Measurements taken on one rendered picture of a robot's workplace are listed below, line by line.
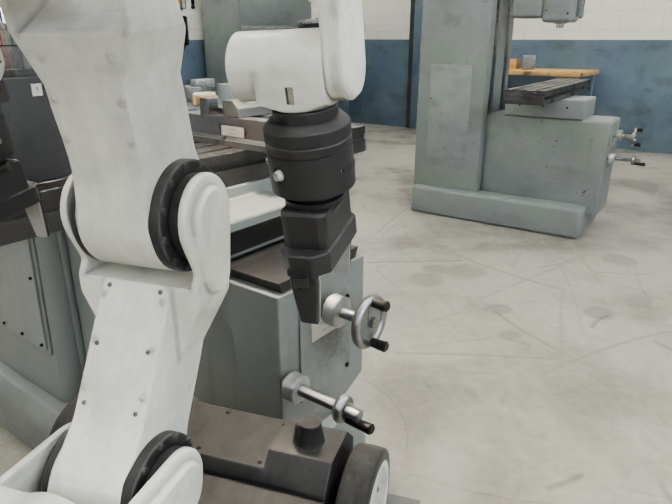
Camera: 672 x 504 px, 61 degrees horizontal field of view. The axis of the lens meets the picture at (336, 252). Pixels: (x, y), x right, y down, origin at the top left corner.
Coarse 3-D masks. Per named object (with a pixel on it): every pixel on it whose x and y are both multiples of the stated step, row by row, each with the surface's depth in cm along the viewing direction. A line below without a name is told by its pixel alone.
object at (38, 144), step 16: (16, 80) 100; (32, 80) 103; (16, 96) 101; (32, 96) 103; (16, 112) 101; (32, 112) 104; (48, 112) 107; (16, 128) 102; (32, 128) 104; (48, 128) 107; (16, 144) 102; (32, 144) 105; (48, 144) 108; (32, 160) 105; (48, 160) 108; (64, 160) 111; (32, 176) 106; (48, 176) 109
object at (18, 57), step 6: (0, 36) 101; (6, 36) 101; (0, 42) 101; (6, 42) 102; (12, 42) 102; (0, 48) 102; (6, 48) 102; (12, 48) 103; (18, 48) 104; (6, 54) 102; (12, 54) 103; (18, 54) 104; (6, 60) 103; (12, 60) 103; (18, 60) 104; (6, 66) 103; (12, 66) 103; (18, 66) 104
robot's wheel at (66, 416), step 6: (72, 402) 105; (66, 408) 104; (72, 408) 103; (60, 414) 103; (66, 414) 103; (72, 414) 102; (60, 420) 102; (66, 420) 102; (54, 426) 102; (60, 426) 101; (54, 432) 101
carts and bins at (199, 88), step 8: (192, 80) 374; (200, 80) 376; (208, 80) 381; (192, 88) 368; (200, 88) 369; (208, 88) 382; (192, 96) 355; (200, 96) 347; (208, 96) 349; (192, 104) 358
